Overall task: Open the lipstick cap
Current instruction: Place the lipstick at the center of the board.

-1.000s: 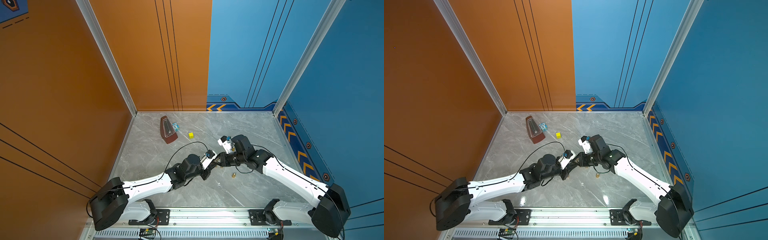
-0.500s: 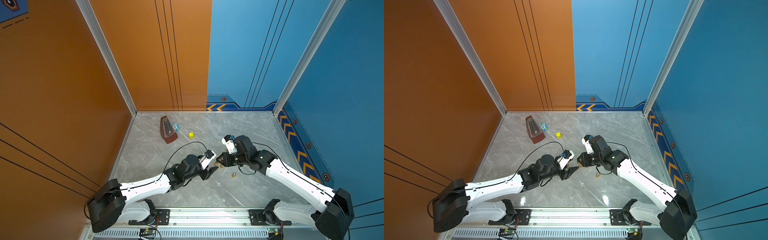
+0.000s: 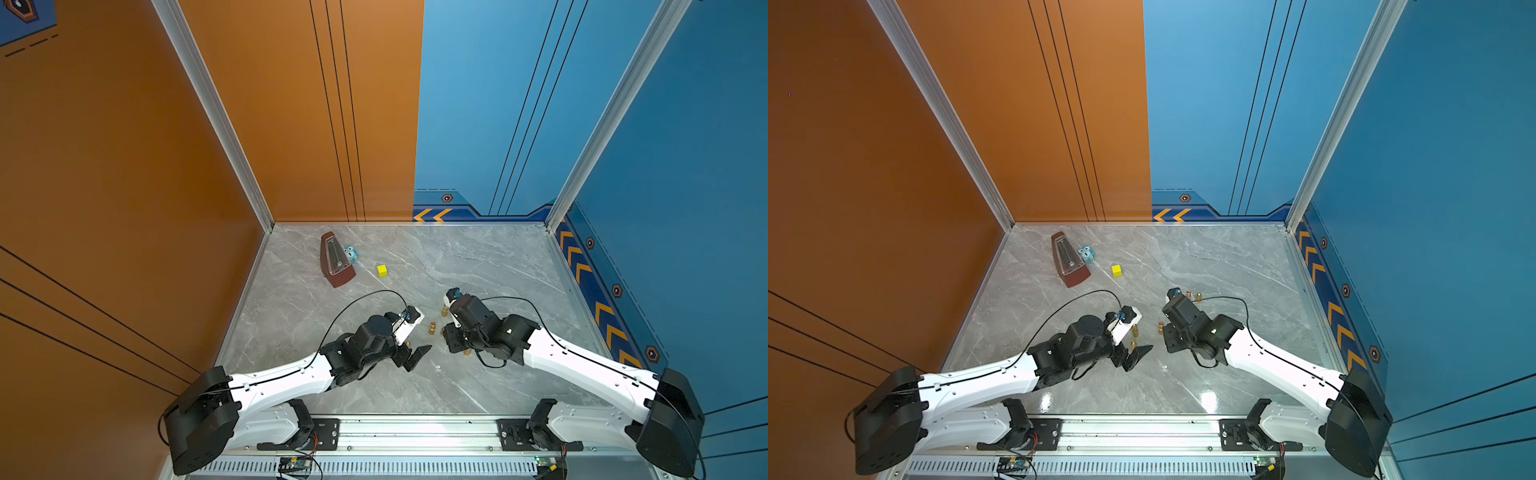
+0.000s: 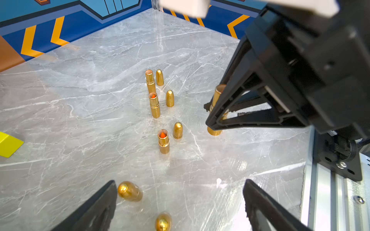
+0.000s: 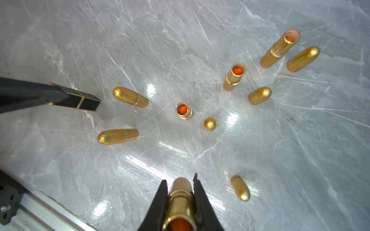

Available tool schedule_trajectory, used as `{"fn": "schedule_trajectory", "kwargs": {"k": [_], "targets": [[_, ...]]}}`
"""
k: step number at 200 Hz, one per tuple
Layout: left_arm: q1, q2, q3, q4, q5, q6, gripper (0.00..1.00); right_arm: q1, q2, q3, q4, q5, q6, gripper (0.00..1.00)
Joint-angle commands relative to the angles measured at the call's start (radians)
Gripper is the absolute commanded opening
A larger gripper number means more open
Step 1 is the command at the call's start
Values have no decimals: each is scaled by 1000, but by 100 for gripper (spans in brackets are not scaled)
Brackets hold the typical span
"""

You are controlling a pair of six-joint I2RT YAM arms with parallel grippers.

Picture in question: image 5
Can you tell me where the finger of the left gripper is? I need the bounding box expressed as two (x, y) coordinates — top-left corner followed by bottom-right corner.
(1, 77), (69, 113)

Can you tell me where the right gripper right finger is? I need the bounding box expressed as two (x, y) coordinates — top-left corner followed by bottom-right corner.
(193, 173), (224, 231)

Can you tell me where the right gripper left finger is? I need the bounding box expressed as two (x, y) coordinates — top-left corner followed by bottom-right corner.
(138, 180), (168, 231)

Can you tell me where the gold lipstick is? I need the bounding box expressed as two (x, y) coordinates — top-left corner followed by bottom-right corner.
(161, 177), (198, 231)
(113, 87), (149, 108)
(260, 29), (301, 68)
(97, 129), (139, 145)
(223, 62), (246, 91)
(175, 102), (193, 120)

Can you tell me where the gold lipstick cap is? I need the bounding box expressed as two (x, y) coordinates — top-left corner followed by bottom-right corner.
(287, 46), (321, 72)
(248, 87), (272, 105)
(230, 175), (251, 202)
(203, 117), (217, 131)

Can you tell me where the yellow black small block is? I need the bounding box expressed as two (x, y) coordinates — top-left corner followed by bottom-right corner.
(48, 82), (102, 111)

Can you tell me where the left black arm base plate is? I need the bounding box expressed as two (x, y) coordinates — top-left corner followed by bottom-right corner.
(0, 171), (26, 225)

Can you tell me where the aluminium front rail frame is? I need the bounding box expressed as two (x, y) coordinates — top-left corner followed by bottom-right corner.
(1, 167), (95, 231)

